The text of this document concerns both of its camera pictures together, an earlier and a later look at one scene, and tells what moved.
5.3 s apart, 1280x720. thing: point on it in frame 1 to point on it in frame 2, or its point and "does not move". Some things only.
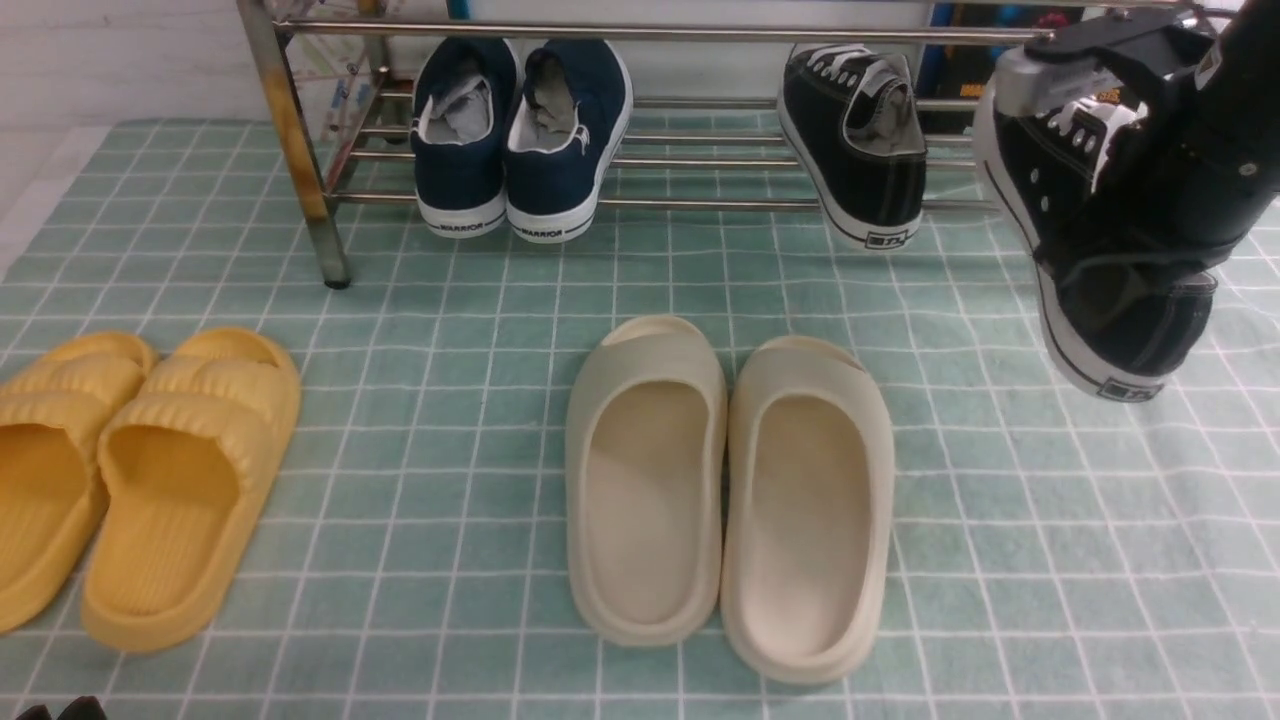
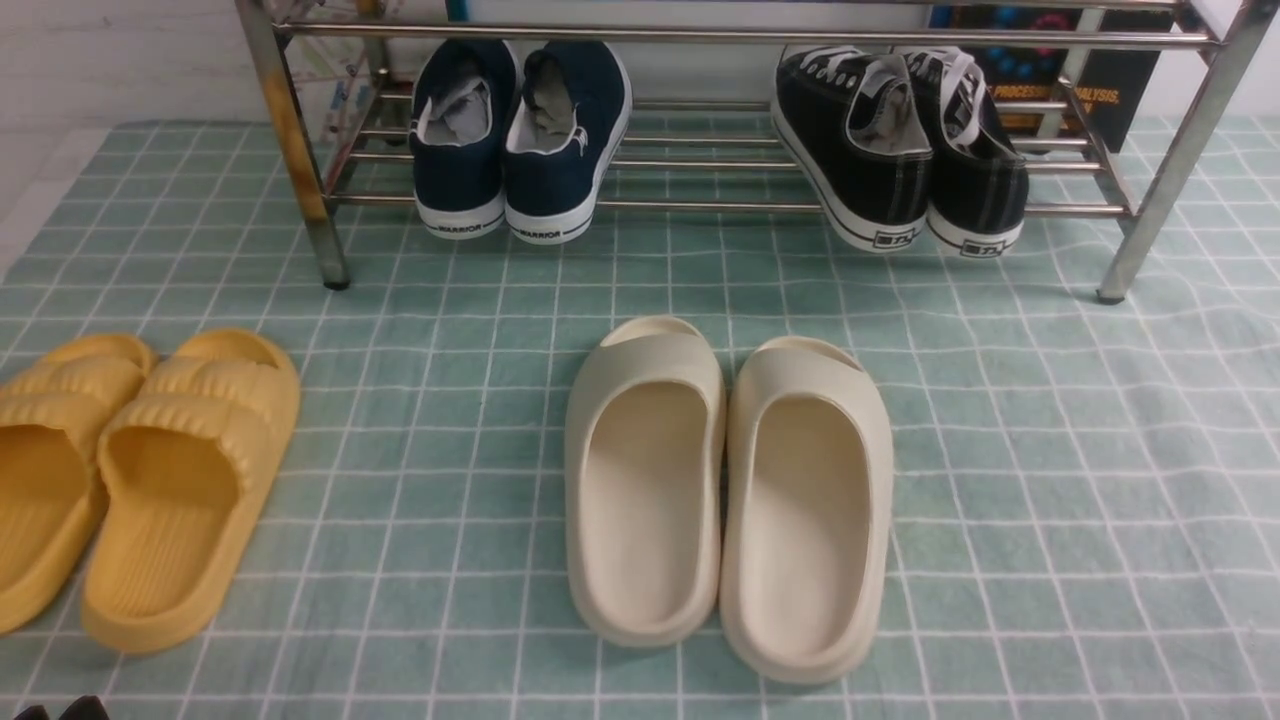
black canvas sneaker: (1119, 326) to (978, 187)
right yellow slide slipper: (188, 454) does not move
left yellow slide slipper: (53, 493) does not move
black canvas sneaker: (851, 116) does not move
